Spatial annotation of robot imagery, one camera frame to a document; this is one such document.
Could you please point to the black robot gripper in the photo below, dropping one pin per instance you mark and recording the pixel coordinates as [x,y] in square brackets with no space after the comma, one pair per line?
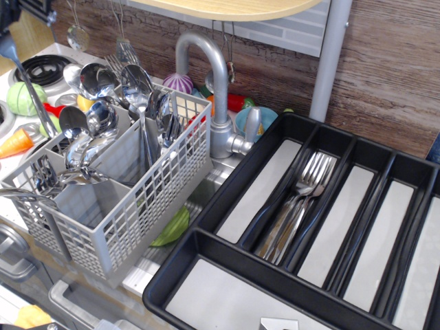
[11,11]

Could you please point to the grey plastic cutlery basket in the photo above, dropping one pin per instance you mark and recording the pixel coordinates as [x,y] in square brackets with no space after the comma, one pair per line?
[102,229]

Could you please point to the stack of forks in tray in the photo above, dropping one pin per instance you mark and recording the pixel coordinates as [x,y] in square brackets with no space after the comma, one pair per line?
[316,170]

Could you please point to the black cutlery tray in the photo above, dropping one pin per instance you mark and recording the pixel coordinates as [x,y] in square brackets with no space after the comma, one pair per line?
[365,255]

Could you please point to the black stove burner coil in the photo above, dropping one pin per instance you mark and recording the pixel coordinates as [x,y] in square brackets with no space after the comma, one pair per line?
[45,70]

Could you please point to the hanging perforated skimmer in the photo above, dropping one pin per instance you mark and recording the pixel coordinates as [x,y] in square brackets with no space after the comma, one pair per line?
[77,36]

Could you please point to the green toy cabbage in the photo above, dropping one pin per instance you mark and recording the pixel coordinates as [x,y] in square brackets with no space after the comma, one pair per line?
[20,101]

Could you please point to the large silver serving spoon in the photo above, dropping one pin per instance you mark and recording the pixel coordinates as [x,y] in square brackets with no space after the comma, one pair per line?
[100,82]

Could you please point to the yellow toy fruit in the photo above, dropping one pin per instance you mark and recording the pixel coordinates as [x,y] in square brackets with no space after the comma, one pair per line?
[83,103]

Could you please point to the light green toy ball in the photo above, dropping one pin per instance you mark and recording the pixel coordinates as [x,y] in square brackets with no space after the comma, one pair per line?
[56,123]

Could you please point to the hanging slotted spatula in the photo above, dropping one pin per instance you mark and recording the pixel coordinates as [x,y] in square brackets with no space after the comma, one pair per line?
[124,49]

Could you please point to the silver spoon left compartment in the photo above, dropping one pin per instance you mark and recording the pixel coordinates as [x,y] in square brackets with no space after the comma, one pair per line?
[73,122]

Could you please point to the orange toy carrot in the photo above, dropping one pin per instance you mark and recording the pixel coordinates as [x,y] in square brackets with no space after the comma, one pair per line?
[17,143]

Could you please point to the silver spoon cluster middle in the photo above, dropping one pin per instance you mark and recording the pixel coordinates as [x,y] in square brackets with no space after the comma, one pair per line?
[102,121]

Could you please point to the large silver spoon centre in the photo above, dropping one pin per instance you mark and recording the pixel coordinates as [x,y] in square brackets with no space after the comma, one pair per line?
[138,90]

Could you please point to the forks in front compartment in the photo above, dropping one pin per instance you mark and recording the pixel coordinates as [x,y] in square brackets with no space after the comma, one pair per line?
[45,177]

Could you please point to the silver spoon lying front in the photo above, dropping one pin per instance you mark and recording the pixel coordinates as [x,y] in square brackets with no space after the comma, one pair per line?
[81,176]

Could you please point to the purple toy onion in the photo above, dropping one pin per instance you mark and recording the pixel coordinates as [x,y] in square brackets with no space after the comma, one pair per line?
[179,82]

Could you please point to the cutlery bundle right compartment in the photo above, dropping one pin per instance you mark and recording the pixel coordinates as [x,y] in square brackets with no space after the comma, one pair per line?
[167,121]

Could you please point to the light wooden shelf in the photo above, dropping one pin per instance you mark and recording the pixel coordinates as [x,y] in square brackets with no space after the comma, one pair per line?
[234,10]

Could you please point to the red toy pepper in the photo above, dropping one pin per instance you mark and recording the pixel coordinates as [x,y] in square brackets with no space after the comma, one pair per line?
[237,103]

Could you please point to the grey metal faucet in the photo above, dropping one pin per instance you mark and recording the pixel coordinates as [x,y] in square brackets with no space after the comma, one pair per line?
[223,140]

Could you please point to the green toy leaf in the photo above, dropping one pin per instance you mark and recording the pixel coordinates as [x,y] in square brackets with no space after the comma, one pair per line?
[174,229]

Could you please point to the yellow toy bottom left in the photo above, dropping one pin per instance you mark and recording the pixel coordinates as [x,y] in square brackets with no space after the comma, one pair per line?
[32,316]

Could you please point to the grey metal pole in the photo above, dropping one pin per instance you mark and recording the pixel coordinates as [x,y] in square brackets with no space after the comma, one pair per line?
[337,23]

